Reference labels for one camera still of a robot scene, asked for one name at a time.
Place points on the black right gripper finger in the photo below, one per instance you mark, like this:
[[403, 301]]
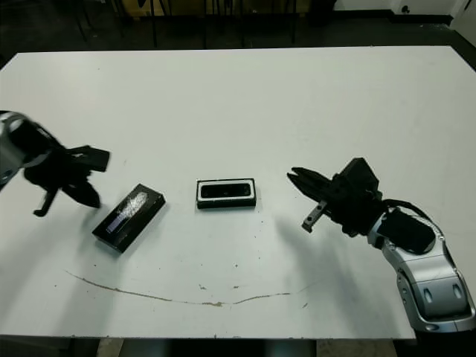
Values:
[[308, 189], [316, 178]]

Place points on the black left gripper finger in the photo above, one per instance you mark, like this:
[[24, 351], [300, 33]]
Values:
[[87, 187], [78, 195]]

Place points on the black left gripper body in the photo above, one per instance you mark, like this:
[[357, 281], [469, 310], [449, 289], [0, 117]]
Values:
[[52, 171]]

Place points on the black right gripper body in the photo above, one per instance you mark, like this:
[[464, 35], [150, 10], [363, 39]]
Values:
[[353, 208]]

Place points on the black box lid with print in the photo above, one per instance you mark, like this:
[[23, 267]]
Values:
[[130, 219]]

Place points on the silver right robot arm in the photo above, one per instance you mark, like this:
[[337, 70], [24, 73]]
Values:
[[427, 275]]

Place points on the black box base white insert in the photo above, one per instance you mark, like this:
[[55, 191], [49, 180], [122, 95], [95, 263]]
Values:
[[227, 205]]

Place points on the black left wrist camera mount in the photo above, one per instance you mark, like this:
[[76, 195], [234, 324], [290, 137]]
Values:
[[94, 160]]

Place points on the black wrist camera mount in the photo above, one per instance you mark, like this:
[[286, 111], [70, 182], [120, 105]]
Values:
[[360, 175], [94, 160]]

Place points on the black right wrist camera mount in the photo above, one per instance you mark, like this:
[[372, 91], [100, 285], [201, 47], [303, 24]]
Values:
[[360, 175]]

